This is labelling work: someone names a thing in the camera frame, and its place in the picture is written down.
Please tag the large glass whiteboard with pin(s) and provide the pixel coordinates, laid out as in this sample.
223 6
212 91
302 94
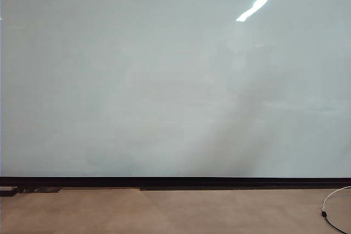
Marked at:
153 75

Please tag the short glossy black shelf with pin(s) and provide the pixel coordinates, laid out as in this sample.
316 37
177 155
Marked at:
41 189

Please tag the long black marker tray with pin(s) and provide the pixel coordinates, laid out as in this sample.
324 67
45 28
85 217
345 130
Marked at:
233 188

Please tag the black rectangular block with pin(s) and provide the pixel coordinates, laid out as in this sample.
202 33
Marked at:
7 191

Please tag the black table edge frame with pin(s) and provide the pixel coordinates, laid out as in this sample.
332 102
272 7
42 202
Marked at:
109 181

